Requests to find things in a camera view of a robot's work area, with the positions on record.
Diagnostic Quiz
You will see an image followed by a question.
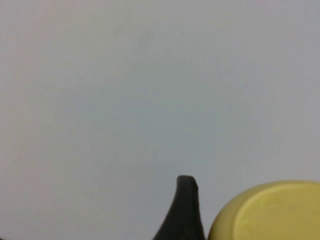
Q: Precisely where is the yellow plastic cup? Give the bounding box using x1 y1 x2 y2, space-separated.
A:
207 180 320 240

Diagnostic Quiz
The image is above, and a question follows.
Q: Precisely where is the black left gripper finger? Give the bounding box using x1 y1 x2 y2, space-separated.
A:
152 175 207 240

